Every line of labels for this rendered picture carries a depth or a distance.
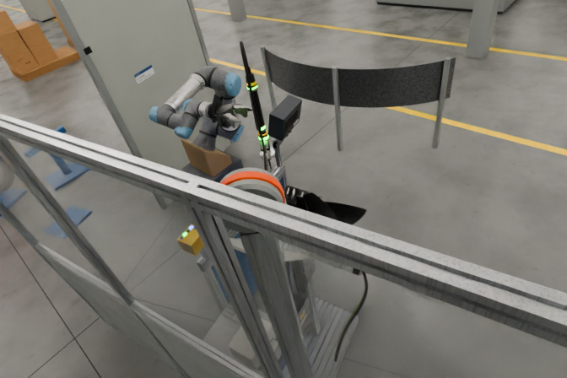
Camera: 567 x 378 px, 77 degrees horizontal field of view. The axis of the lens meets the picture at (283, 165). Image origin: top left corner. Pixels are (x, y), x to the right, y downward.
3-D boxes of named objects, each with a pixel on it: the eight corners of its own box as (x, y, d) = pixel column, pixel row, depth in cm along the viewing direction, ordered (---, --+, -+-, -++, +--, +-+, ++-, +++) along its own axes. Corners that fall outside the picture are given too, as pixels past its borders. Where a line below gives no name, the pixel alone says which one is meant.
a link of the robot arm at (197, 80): (200, 56, 195) (145, 108, 164) (218, 62, 194) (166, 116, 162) (201, 74, 204) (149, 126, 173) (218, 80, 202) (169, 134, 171)
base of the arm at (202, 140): (186, 141, 230) (191, 126, 229) (202, 144, 243) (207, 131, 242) (203, 148, 223) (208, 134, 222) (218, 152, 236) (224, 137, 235)
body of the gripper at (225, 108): (239, 120, 166) (218, 116, 171) (234, 104, 160) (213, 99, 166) (229, 129, 161) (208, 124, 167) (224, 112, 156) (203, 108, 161)
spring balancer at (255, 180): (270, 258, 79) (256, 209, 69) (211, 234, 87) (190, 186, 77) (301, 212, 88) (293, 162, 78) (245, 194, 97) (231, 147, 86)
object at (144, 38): (164, 210, 362) (36, -31, 223) (161, 208, 365) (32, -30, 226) (234, 142, 437) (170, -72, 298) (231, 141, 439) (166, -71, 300)
